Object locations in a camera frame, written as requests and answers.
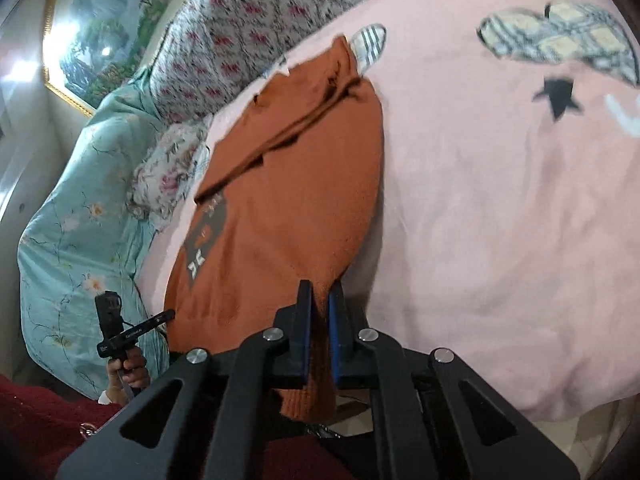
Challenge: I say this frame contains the person's dark red garment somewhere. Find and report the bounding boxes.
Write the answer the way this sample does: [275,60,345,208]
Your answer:
[0,372,118,480]

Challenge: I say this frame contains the gold framed landscape painting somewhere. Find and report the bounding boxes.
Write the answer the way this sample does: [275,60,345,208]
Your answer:
[42,0,221,118]

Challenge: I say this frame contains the pink bed sheet plaid hearts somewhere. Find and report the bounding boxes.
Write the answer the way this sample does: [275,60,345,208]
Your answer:
[135,0,640,423]

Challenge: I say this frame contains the teal floral quilt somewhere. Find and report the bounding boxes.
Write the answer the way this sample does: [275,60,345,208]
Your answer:
[17,67,173,401]

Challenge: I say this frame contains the orange knit sweater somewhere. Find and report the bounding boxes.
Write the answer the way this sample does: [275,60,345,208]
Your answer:
[164,35,386,423]

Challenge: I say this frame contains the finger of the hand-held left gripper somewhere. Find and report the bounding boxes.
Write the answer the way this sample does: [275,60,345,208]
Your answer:
[127,309,176,345]

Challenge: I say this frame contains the person's left hand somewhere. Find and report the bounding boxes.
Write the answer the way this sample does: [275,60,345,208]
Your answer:
[106,347,149,406]

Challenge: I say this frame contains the floral ruffled pillow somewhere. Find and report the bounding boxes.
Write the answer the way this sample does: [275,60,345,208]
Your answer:
[127,117,213,233]

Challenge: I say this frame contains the white quilt red flowers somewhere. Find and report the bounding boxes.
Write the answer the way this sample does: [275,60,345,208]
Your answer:
[150,0,451,126]

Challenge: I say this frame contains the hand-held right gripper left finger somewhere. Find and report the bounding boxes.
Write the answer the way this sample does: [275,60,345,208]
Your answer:
[55,280,315,480]

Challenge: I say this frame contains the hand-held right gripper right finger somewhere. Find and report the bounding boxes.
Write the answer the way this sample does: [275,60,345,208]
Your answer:
[328,280,581,480]

